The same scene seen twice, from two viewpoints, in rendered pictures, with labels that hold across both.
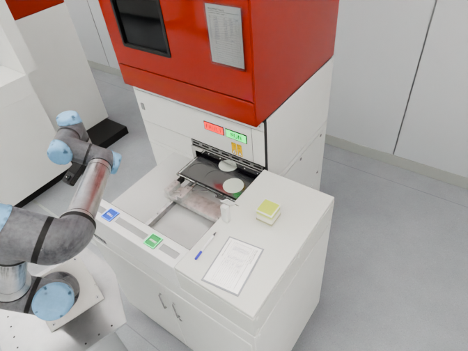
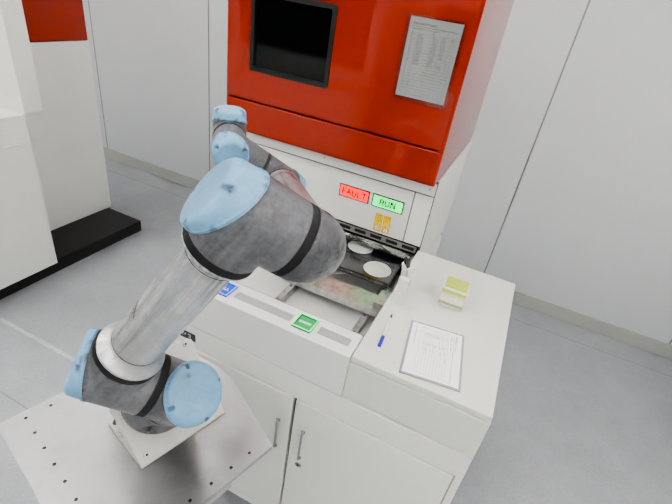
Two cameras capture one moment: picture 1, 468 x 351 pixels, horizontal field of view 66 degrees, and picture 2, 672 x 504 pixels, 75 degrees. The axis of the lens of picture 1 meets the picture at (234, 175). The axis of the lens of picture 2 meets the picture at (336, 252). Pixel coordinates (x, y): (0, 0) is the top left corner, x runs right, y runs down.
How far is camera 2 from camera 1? 0.70 m
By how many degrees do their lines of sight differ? 20
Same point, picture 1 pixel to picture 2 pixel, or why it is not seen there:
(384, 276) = (506, 414)
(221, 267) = (419, 355)
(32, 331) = (101, 470)
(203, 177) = not seen: hidden behind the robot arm
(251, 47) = (462, 77)
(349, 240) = not seen: hidden behind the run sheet
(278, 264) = (491, 353)
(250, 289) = (471, 383)
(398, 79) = (497, 190)
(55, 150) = (232, 143)
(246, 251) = (443, 337)
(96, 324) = (221, 451)
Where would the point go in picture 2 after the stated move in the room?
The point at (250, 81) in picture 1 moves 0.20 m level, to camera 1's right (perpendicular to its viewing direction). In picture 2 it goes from (446, 122) to (502, 127)
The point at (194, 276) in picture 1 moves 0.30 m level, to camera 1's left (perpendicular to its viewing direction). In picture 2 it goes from (386, 367) to (262, 380)
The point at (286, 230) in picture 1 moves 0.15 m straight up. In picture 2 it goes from (480, 316) to (497, 274)
